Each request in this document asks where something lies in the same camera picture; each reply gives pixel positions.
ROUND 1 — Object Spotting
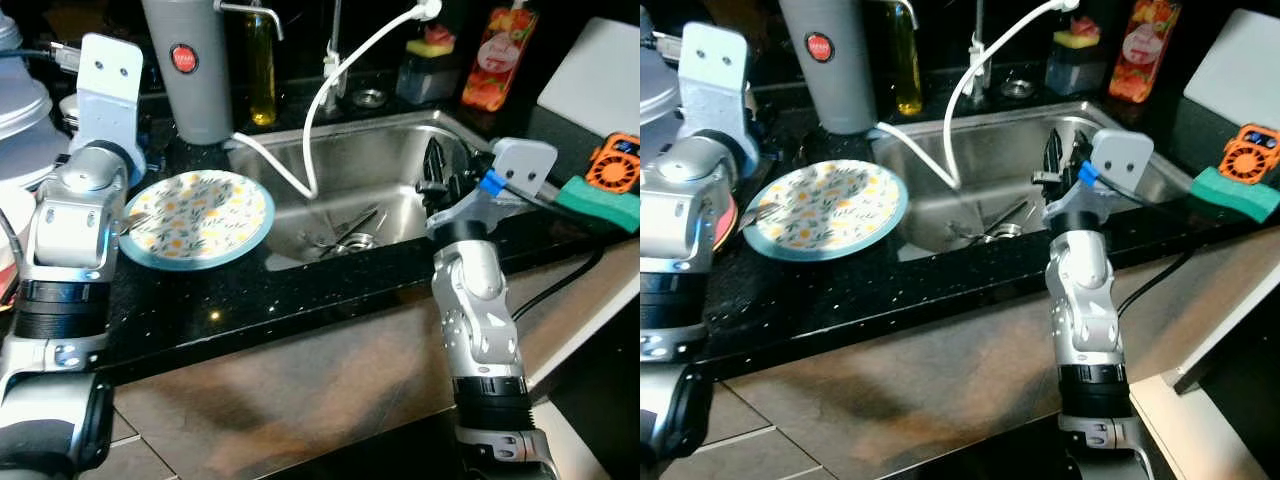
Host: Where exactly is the yellow oil bottle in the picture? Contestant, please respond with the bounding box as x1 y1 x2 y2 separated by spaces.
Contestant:
245 0 279 128
892 0 924 117

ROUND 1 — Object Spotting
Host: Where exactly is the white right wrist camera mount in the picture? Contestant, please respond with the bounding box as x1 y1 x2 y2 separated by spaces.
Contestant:
478 137 560 213
1086 128 1157 199

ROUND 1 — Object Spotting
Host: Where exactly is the stainless steel sink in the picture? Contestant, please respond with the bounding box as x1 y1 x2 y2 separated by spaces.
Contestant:
868 100 1201 264
224 110 523 272

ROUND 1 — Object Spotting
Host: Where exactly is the white cutting board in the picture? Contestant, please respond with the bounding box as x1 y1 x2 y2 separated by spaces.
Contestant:
536 17 641 138
1182 8 1280 133

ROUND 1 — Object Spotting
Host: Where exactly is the steel cutlery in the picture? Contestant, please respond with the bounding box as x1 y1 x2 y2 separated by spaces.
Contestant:
300 204 383 253
948 197 1033 244

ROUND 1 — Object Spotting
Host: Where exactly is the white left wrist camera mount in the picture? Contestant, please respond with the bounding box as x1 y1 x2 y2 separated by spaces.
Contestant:
74 33 148 187
677 22 763 173

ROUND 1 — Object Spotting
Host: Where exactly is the red dish soap bottle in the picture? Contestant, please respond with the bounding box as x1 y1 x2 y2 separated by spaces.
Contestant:
461 4 540 114
1107 0 1184 105

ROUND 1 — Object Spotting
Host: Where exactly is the green sponge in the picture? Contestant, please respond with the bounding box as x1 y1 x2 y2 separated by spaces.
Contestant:
553 175 641 235
1189 165 1280 225

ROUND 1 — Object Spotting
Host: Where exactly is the white flexible hose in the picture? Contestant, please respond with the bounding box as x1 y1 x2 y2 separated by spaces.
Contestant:
867 0 1083 192
231 0 443 202

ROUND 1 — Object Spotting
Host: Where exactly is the red bowl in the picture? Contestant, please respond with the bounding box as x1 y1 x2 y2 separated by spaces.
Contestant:
713 205 743 253
0 250 23 306

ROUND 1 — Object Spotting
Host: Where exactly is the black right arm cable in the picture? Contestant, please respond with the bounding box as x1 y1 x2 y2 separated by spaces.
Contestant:
1114 248 1198 323
509 245 607 323

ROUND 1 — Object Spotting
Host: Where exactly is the small chrome tap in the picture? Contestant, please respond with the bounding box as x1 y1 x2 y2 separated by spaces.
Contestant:
964 0 992 89
321 0 348 98

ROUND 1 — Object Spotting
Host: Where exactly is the sponge holder with yellow sponge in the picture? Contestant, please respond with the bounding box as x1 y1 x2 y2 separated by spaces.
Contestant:
1044 14 1105 98
396 24 462 107

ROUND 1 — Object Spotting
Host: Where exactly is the grey cylinder with red logo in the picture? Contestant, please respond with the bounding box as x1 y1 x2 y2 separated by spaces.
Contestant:
778 0 880 137
140 0 237 147

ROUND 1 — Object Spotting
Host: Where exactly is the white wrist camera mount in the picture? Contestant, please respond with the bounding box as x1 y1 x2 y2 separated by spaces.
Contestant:
478 137 560 213
74 33 148 187
1086 128 1157 199
677 22 763 173

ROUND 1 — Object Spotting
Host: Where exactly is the orange handheld fan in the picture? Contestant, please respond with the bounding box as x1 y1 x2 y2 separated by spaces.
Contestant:
584 131 641 197
1219 122 1280 188

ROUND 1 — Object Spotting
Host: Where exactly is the floral plate with blue rim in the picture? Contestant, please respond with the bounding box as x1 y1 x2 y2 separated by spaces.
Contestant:
741 159 910 262
120 170 277 272

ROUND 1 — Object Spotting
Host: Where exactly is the chrome faucet spout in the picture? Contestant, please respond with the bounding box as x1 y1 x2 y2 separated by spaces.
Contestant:
214 0 287 42
868 0 921 31

